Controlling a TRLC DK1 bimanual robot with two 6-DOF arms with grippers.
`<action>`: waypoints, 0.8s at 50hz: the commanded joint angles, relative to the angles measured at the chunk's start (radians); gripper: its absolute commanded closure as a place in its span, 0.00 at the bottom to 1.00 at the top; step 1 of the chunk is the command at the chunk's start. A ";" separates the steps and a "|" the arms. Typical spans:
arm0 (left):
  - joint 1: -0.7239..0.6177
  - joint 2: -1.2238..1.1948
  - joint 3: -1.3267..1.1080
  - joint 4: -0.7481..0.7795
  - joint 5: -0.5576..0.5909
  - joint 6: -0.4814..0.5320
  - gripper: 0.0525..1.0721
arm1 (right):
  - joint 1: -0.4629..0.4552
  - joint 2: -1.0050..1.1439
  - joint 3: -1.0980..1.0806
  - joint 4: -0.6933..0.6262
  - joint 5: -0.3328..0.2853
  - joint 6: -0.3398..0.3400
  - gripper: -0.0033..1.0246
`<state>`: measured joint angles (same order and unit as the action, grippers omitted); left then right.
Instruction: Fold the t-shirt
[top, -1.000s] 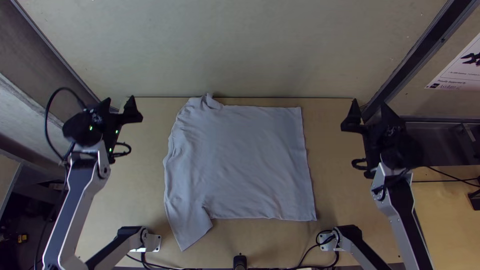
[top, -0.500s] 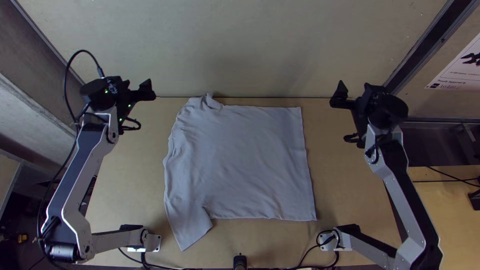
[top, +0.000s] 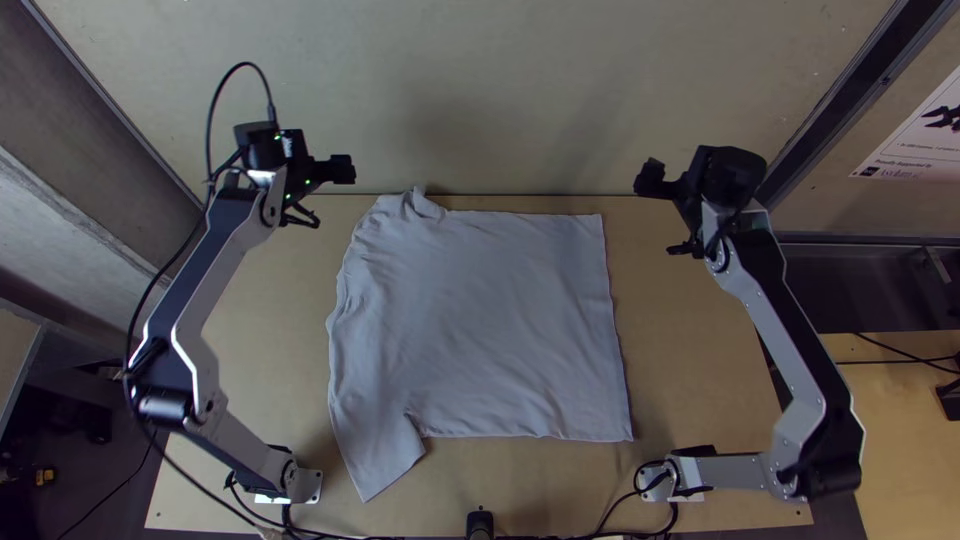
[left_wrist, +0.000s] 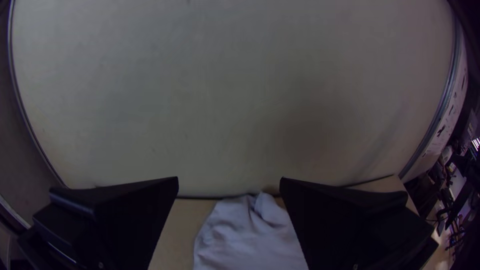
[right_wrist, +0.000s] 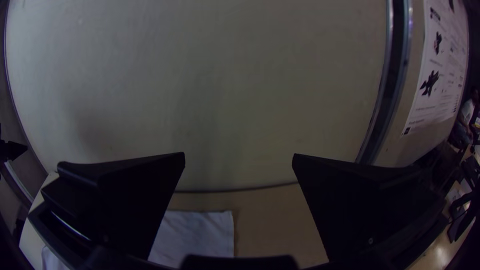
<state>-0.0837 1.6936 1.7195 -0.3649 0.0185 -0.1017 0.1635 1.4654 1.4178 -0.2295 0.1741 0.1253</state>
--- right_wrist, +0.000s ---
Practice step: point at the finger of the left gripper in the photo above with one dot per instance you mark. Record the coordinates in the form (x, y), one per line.
(9, 150)

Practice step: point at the person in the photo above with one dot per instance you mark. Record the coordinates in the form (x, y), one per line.
(466, 112)

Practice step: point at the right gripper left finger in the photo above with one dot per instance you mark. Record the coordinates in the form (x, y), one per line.
(120, 202)

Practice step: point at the white printed wall poster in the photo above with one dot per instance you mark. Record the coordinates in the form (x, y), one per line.
(438, 56)

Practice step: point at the white t-shirt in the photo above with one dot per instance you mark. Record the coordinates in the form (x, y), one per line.
(195, 234)

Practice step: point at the dark metal partition frame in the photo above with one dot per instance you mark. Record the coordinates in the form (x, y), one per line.
(393, 75)

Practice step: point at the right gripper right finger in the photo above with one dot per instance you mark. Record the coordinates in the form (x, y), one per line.
(360, 206)

